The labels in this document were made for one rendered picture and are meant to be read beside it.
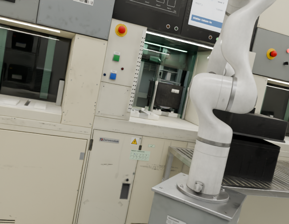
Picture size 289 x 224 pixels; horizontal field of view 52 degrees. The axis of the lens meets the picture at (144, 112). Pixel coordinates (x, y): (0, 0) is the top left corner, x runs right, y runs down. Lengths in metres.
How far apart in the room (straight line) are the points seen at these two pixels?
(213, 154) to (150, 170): 0.82
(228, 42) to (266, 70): 1.00
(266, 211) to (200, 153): 1.34
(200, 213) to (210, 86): 0.42
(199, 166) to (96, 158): 0.79
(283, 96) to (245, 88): 1.74
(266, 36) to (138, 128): 0.98
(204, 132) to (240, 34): 0.35
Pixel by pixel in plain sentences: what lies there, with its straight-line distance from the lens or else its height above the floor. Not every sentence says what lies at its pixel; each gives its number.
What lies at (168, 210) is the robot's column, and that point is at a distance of 1.06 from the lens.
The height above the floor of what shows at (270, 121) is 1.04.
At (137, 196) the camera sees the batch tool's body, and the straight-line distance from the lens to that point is 1.85.
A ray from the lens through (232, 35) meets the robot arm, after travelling 1.07.
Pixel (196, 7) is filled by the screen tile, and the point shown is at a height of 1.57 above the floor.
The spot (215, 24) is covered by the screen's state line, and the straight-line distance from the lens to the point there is 1.86.
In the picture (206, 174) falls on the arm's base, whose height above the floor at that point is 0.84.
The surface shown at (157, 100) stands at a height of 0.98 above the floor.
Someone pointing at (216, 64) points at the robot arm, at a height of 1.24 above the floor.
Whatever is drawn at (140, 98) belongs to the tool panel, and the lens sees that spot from 2.63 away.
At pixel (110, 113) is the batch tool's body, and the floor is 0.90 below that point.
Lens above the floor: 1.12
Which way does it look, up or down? 6 degrees down
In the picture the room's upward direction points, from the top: 11 degrees clockwise
